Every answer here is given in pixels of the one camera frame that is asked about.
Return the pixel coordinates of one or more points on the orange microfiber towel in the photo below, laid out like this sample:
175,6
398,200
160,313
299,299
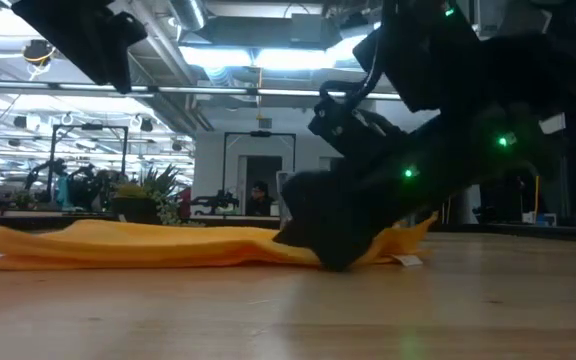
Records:
143,245

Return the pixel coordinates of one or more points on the black background robot arm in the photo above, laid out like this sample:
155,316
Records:
43,172
215,201

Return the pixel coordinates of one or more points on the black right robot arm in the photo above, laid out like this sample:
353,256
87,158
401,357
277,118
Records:
468,90

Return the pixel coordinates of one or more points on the clear plastic bin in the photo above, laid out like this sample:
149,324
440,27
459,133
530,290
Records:
284,187

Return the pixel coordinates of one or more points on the person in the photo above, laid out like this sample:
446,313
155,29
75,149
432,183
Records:
259,197

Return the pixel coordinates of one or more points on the long ceiling light tube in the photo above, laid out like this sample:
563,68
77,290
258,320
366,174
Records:
208,90

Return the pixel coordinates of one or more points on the teal background cloth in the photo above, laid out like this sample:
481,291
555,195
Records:
63,192

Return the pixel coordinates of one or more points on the potted succulent plant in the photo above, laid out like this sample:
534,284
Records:
155,197

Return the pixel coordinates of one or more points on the white air conditioning unit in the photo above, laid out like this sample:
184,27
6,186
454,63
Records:
488,15

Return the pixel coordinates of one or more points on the black background station frame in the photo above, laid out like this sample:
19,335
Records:
260,133
90,127

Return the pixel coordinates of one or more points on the silver ribbed ventilation duct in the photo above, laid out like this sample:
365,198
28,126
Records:
188,12

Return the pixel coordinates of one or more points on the black aluminium table frame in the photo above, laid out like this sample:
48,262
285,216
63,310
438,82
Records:
43,220

